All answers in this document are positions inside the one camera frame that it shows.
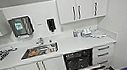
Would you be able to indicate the stainless steel dishwasher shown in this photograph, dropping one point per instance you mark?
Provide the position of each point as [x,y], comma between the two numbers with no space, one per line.
[79,64]

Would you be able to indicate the small chrome sink fitting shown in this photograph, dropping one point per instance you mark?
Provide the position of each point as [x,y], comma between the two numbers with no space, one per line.
[50,41]

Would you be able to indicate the small white bottle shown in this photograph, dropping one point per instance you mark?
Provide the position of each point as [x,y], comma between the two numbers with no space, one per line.
[79,34]

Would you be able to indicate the black soap dispenser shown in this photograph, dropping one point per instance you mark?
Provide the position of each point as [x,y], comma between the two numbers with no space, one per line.
[51,24]

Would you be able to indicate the white mug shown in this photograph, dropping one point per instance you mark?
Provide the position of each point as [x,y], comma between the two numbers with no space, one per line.
[52,48]

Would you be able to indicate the stack of white dishes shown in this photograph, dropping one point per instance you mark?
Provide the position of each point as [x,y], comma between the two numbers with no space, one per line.
[86,32]

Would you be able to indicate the chrome faucet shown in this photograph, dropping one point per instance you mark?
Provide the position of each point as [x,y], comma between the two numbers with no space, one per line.
[40,41]

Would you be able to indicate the stainless steel sink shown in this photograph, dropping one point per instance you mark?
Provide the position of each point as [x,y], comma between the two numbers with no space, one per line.
[39,47]

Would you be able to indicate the orange bowl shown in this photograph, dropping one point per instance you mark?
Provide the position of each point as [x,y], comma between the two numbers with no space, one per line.
[32,53]

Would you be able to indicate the grey paper towel dispenser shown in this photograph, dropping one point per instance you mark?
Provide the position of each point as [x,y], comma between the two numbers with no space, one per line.
[20,26]

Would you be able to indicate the small white wall plate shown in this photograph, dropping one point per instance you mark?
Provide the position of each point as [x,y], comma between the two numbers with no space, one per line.
[39,24]

